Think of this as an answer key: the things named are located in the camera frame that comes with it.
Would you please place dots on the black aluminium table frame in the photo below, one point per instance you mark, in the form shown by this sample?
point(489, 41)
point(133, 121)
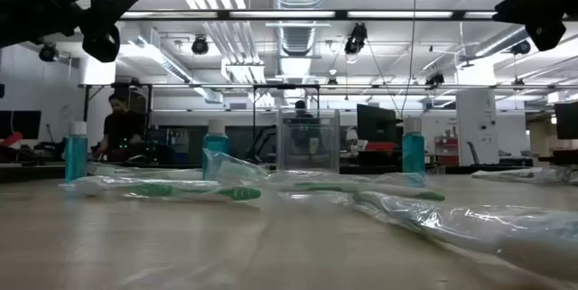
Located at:
point(31, 173)

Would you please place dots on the black ceiling spotlight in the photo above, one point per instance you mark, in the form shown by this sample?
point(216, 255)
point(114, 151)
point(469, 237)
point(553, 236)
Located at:
point(47, 52)
point(200, 45)
point(434, 80)
point(521, 47)
point(357, 37)

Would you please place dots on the red shelf cart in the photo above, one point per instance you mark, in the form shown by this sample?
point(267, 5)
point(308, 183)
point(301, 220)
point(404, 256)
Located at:
point(447, 150)

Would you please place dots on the silver ceiling air duct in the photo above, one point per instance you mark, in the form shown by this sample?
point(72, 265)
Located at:
point(298, 32)

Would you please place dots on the person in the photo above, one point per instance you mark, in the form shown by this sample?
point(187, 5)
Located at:
point(300, 105)
point(122, 132)

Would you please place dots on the teal mouthwash bottle white cap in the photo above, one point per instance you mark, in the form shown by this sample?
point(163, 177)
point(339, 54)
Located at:
point(217, 143)
point(413, 154)
point(76, 159)

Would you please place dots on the red bar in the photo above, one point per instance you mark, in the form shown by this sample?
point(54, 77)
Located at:
point(11, 138)

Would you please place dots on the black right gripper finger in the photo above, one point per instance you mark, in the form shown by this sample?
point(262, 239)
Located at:
point(542, 14)

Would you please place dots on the black computer monitor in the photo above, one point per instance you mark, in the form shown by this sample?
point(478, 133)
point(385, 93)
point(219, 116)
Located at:
point(566, 120)
point(375, 123)
point(20, 124)

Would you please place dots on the white square column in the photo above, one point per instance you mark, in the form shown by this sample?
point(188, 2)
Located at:
point(477, 127)

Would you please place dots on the clear acrylic organizer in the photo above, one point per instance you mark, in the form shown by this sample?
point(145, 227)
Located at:
point(308, 145)

